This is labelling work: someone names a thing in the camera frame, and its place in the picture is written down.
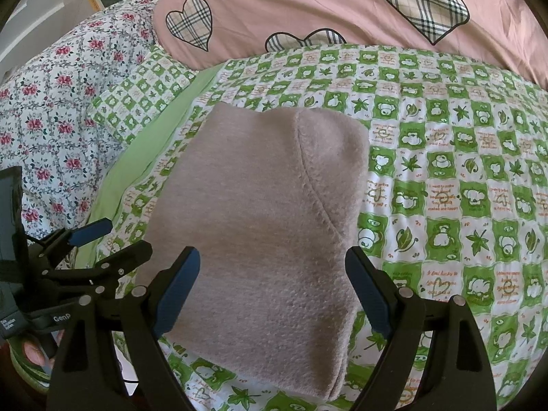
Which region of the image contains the green checkered pillow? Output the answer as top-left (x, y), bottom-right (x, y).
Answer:
top-left (92, 45), bottom-right (217, 146)

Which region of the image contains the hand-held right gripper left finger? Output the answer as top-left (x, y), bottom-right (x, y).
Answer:
top-left (48, 246), bottom-right (202, 411)

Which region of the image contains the green round object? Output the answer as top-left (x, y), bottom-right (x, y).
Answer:
top-left (9, 336), bottom-right (56, 398)

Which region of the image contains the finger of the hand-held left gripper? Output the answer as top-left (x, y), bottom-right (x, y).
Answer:
top-left (44, 240), bottom-right (154, 297)
top-left (26, 217), bottom-right (114, 271)

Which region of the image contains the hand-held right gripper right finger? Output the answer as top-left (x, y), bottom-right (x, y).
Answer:
top-left (345, 245), bottom-right (500, 411)

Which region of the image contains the pink quilt with plaid hearts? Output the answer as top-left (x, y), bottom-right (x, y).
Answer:
top-left (152, 0), bottom-right (548, 90)

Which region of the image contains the grey fuzzy sweater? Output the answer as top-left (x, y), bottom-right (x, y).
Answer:
top-left (143, 102), bottom-right (371, 401)

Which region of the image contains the green checkered bedsheet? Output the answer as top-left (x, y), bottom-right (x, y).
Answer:
top-left (75, 43), bottom-right (548, 411)

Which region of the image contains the floral quilt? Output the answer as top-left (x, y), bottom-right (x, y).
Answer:
top-left (0, 0), bottom-right (172, 245)

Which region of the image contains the person's left hand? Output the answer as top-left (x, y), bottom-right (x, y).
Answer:
top-left (21, 332), bottom-right (59, 372)

